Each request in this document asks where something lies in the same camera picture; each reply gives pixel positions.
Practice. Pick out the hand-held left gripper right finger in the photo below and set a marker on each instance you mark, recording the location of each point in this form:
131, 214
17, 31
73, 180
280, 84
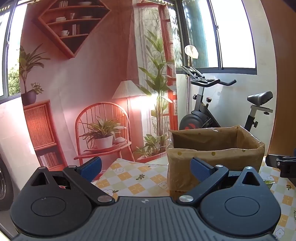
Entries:
201, 169

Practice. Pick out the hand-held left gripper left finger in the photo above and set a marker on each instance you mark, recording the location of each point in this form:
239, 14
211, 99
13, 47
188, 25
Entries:
89, 169

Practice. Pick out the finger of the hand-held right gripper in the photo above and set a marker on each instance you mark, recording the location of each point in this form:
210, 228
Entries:
288, 166

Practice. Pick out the cardboard box with plastic liner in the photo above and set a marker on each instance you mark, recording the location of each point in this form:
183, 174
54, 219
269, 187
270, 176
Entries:
233, 157

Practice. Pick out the checkered floral tablecloth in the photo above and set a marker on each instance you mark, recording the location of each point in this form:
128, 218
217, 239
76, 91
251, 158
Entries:
134, 178

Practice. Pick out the black exercise bike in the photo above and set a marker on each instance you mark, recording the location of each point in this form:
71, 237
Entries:
198, 118

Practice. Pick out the dark wheel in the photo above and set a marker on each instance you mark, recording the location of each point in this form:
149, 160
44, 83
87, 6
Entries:
5, 185

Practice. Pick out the wooden door panel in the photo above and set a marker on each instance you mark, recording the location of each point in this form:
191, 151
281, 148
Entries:
283, 81

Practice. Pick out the printed room backdrop poster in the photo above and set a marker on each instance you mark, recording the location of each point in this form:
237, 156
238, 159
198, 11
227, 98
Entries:
92, 69

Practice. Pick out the white cloth on stand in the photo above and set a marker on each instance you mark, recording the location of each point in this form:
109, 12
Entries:
191, 51

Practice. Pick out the window with dark frame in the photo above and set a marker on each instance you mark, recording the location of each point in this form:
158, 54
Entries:
13, 34
231, 34

